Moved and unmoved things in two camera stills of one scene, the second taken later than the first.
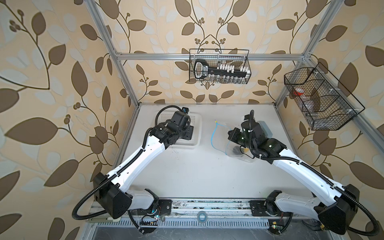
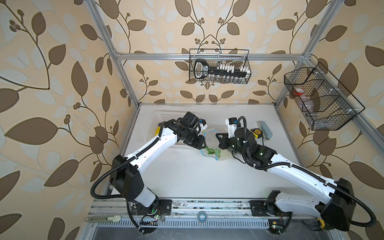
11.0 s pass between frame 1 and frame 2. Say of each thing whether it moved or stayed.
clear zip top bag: moved
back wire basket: stayed
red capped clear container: stayed
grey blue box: stayed
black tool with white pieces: stayed
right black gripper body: moved
